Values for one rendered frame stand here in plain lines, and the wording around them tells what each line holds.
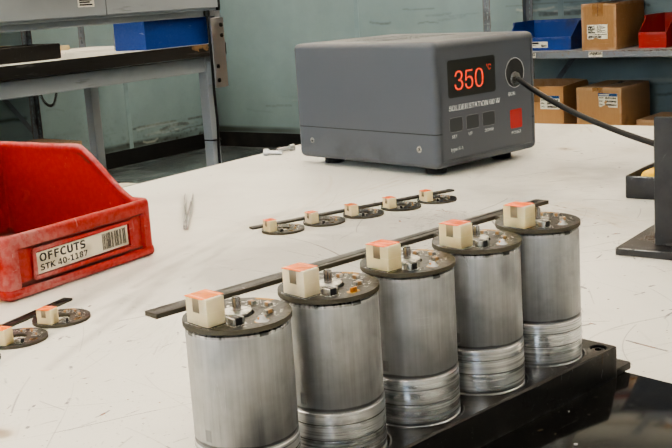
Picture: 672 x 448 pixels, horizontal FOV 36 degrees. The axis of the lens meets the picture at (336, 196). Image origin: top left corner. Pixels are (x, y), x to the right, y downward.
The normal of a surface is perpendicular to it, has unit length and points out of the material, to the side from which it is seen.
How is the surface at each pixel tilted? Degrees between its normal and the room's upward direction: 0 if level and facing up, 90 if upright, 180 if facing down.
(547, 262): 90
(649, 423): 0
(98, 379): 0
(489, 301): 90
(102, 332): 0
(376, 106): 90
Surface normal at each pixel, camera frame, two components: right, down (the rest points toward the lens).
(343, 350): 0.25, 0.17
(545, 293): 0.00, 0.18
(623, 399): -0.07, -0.98
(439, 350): 0.57, 0.12
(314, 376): -0.34, 0.20
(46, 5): 0.81, 0.06
